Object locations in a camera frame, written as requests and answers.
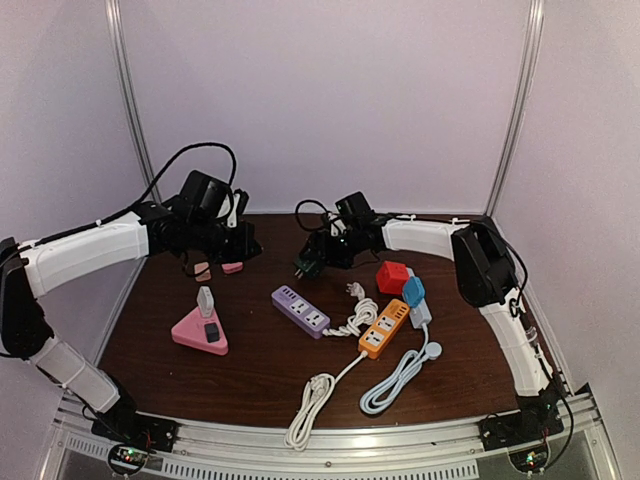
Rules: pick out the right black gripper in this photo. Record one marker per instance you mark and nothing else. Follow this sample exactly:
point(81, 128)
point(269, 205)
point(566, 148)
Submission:
point(317, 240)

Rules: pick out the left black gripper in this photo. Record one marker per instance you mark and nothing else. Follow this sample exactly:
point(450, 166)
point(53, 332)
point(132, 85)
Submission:
point(244, 247)

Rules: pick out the dark green cube adapter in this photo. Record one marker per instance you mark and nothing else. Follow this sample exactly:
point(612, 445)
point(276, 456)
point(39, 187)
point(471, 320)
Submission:
point(308, 263)

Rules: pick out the pink square plug adapter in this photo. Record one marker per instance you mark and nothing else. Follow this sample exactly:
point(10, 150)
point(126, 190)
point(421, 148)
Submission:
point(231, 268)

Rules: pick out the beige pink plug adapter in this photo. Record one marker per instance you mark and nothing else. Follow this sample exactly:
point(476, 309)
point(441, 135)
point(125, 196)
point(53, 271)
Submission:
point(201, 272)

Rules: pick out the purple power strip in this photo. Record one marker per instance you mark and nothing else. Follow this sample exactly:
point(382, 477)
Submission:
point(305, 315)

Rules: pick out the white charger plug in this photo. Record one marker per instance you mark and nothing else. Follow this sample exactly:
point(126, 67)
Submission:
point(205, 302)

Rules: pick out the red cube socket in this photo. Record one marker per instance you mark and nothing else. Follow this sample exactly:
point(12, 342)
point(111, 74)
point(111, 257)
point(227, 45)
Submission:
point(391, 278)

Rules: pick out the pink triangular socket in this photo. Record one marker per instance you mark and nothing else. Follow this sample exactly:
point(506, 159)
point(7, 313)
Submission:
point(189, 331)

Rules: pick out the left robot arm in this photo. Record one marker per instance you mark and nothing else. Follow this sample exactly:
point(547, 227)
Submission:
point(33, 269)

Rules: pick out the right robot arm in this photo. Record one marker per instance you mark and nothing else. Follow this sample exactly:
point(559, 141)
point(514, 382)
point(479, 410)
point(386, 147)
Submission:
point(484, 268)

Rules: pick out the black charger plug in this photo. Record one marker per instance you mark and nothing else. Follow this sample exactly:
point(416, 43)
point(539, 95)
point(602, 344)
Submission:
point(212, 332)

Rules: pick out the blue square plug adapter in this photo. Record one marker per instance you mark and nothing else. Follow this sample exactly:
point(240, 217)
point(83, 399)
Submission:
point(413, 292)

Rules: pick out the orange power strip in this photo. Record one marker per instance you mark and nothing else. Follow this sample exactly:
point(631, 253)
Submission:
point(378, 336)

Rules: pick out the light blue power strip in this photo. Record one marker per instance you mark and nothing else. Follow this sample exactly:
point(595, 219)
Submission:
point(421, 315)

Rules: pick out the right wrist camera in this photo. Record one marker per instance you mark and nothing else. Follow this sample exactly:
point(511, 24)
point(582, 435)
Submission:
point(353, 213)

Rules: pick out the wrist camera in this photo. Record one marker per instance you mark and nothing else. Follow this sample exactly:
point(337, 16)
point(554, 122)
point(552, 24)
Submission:
point(205, 200)
point(353, 213)

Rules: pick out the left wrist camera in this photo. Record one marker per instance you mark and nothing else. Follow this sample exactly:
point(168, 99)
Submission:
point(205, 200)

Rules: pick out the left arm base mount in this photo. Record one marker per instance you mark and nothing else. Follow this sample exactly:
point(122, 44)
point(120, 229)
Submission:
point(123, 423)

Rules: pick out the left aluminium post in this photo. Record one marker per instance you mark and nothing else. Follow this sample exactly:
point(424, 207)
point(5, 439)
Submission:
point(124, 74)

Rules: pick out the aluminium post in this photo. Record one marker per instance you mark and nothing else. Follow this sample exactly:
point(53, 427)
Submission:
point(529, 59)
point(124, 74)

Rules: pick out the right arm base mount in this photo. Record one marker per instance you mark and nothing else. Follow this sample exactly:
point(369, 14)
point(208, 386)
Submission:
point(535, 417)

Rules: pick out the right aluminium post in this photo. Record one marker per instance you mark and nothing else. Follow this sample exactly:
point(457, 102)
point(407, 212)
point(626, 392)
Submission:
point(529, 59)

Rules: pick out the aluminium front rail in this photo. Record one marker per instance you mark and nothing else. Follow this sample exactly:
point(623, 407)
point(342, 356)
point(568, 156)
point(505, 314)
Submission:
point(441, 450)

